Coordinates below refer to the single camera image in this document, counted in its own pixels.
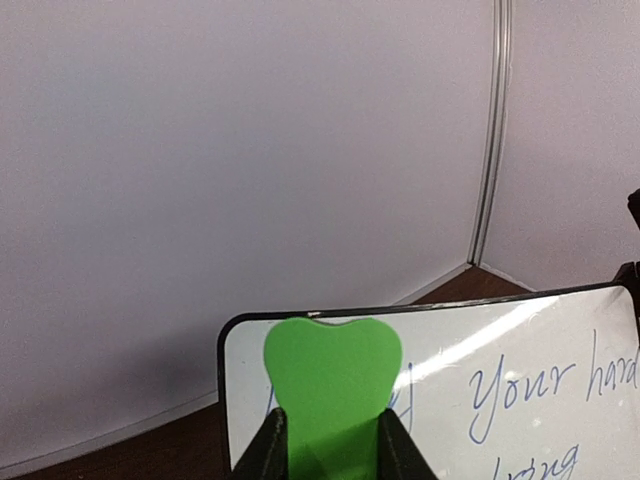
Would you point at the right aluminium corner post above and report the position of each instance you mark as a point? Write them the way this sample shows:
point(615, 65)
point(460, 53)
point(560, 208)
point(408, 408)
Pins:
point(496, 126)

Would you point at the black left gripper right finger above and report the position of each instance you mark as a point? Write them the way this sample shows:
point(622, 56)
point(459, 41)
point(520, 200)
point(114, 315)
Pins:
point(398, 458)

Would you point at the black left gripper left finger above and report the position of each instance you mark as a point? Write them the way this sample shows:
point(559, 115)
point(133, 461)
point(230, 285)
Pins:
point(266, 457)

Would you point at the green whiteboard eraser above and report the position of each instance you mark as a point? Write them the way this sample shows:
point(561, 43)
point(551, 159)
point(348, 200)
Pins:
point(332, 382)

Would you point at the white whiteboard with writing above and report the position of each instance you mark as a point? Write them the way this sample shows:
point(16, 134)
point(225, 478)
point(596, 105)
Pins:
point(540, 386)

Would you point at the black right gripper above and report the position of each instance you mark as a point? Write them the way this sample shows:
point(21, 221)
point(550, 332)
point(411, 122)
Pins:
point(628, 273)

